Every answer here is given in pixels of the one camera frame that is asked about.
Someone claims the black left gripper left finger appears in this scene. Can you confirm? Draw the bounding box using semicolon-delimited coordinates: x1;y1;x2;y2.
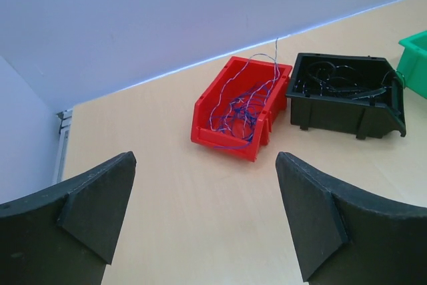
1;152;137;284

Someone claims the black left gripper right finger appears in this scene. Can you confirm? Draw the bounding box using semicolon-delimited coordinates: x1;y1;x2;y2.
276;152;426;284

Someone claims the black thick cable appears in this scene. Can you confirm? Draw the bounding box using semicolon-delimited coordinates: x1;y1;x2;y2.
306;60;391;101

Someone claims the blue thin cable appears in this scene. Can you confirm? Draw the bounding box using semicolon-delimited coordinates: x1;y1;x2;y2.
206;37;281;151

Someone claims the black plastic bin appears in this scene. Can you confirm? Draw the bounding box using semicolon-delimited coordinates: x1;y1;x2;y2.
286;53;406;139

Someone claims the red plastic bin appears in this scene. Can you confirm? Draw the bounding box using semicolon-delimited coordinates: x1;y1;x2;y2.
191;56;292;162

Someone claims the green plastic bin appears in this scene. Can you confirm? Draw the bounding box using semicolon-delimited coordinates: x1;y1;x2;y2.
397;30;427;99

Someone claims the aluminium table frame rail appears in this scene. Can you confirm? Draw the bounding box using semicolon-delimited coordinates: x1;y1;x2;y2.
53;109;73;184

